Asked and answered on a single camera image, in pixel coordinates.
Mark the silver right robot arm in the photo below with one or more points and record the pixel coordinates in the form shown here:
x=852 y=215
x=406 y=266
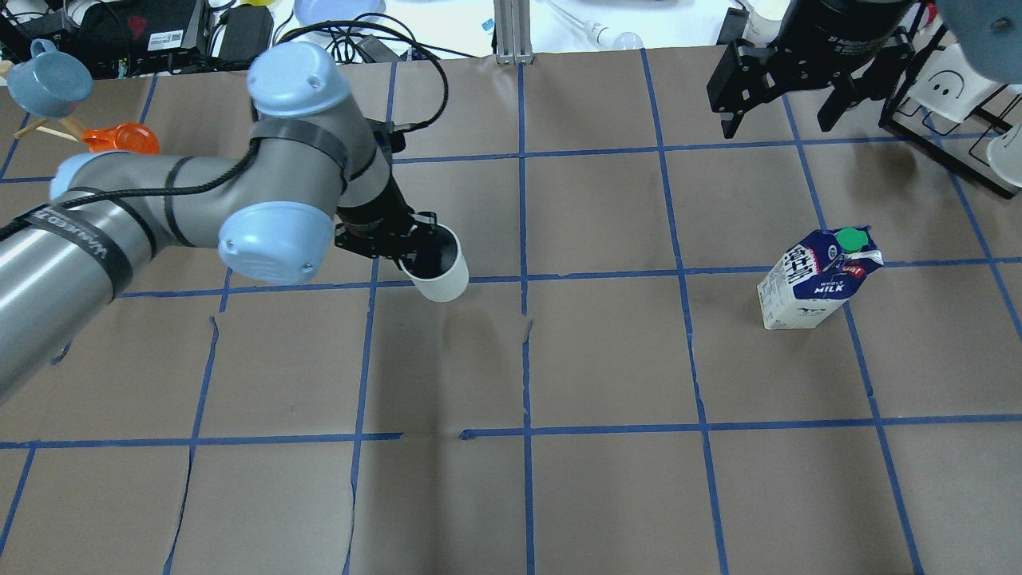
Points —
x=988 y=33

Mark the aluminium frame post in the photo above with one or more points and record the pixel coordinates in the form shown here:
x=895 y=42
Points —
x=512 y=39

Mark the blue bowl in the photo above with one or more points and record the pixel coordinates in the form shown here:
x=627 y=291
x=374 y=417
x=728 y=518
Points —
x=315 y=11

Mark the light bulb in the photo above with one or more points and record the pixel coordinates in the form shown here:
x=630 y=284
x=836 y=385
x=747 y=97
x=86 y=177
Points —
x=603 y=36

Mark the blue mug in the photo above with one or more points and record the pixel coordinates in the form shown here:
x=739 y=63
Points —
x=51 y=84

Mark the white paper cup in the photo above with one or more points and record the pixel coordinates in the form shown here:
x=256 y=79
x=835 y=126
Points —
x=435 y=261

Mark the white mug on rack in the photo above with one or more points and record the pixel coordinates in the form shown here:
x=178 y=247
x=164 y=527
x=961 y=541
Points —
x=1004 y=156

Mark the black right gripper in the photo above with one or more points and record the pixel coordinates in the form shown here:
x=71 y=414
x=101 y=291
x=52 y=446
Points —
x=830 y=33

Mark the white smiley mug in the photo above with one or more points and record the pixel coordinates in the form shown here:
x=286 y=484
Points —
x=950 y=87

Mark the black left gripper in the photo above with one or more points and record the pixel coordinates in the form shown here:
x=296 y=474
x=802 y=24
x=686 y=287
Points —
x=382 y=215

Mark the black electronics box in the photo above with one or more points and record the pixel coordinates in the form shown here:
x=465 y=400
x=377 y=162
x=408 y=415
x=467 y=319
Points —
x=114 y=39

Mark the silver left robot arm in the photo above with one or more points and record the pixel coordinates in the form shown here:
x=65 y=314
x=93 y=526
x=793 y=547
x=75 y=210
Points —
x=314 y=175

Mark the orange plastic cup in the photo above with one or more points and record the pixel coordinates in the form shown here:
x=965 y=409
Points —
x=130 y=136

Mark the blue white milk carton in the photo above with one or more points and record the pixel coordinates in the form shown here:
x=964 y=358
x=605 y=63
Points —
x=816 y=276

